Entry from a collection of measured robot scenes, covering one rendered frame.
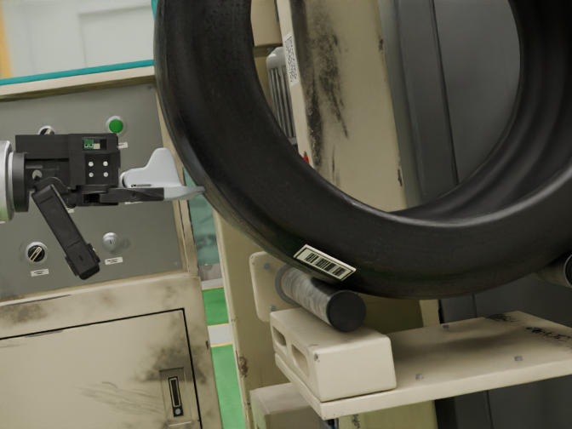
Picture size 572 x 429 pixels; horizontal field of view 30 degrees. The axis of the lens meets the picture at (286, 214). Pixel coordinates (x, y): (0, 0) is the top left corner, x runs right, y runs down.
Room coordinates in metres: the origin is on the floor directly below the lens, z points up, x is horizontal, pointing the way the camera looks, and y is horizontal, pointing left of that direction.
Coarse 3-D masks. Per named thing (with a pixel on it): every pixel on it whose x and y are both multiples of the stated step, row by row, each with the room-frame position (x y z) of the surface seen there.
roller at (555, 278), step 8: (560, 256) 1.23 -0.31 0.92; (568, 256) 1.21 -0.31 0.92; (552, 264) 1.24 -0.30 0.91; (560, 264) 1.22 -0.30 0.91; (568, 264) 1.20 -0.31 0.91; (536, 272) 1.29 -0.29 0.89; (544, 272) 1.27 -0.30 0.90; (552, 272) 1.24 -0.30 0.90; (560, 272) 1.22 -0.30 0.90; (568, 272) 1.20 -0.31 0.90; (544, 280) 1.29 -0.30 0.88; (552, 280) 1.26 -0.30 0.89; (560, 280) 1.23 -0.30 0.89; (568, 280) 1.21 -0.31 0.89
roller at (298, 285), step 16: (288, 272) 1.48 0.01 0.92; (304, 272) 1.41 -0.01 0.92; (288, 288) 1.43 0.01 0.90; (304, 288) 1.32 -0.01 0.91; (320, 288) 1.25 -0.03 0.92; (336, 288) 1.20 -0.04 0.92; (304, 304) 1.31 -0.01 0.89; (320, 304) 1.20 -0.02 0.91; (336, 304) 1.16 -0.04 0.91; (352, 304) 1.16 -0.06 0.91; (336, 320) 1.16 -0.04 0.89; (352, 320) 1.16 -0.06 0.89
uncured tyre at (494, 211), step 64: (192, 0) 1.12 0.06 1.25; (512, 0) 1.47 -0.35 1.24; (192, 64) 1.12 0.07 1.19; (192, 128) 1.14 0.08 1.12; (256, 128) 1.11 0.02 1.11; (512, 128) 1.45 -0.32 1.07; (256, 192) 1.12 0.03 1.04; (320, 192) 1.12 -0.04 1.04; (448, 192) 1.46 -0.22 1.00; (512, 192) 1.44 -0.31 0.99; (384, 256) 1.13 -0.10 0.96; (448, 256) 1.14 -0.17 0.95; (512, 256) 1.16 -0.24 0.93
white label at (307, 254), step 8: (304, 248) 1.12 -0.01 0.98; (312, 248) 1.12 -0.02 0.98; (296, 256) 1.15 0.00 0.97; (304, 256) 1.14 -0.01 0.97; (312, 256) 1.13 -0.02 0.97; (320, 256) 1.12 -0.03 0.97; (328, 256) 1.12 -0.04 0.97; (312, 264) 1.15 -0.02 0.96; (320, 264) 1.14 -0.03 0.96; (328, 264) 1.13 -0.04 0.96; (336, 264) 1.13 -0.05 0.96; (344, 264) 1.12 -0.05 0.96; (328, 272) 1.15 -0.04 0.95; (336, 272) 1.14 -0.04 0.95; (344, 272) 1.14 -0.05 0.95
